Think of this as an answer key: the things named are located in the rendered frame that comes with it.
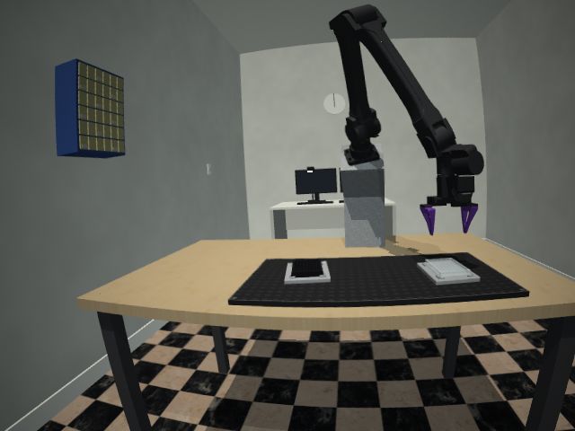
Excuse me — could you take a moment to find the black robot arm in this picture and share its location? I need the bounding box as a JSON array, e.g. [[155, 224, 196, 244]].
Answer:
[[329, 4, 484, 202]]

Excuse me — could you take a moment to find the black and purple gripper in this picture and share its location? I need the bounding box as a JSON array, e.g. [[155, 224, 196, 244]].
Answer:
[[420, 196, 478, 236]]

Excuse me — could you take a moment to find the white well plate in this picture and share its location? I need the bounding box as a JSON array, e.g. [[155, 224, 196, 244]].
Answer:
[[424, 258, 472, 278]]

